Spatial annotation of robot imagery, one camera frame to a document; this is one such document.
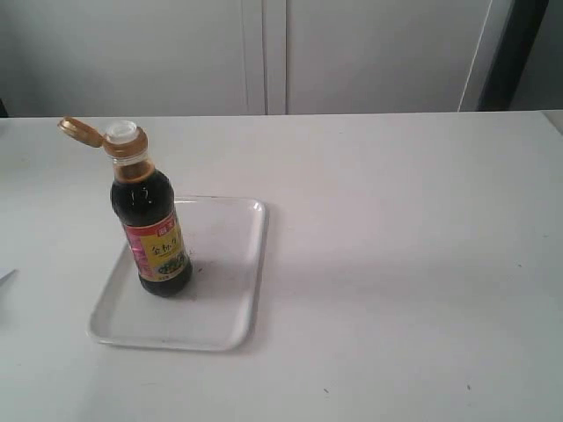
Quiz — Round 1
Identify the dark soy sauce bottle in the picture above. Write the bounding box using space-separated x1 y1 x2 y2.
58 117 193 297

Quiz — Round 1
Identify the dark vertical post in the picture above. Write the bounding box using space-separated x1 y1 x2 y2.
478 0 550 112

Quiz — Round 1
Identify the white plastic tray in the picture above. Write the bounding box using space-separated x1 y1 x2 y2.
88 196 267 352

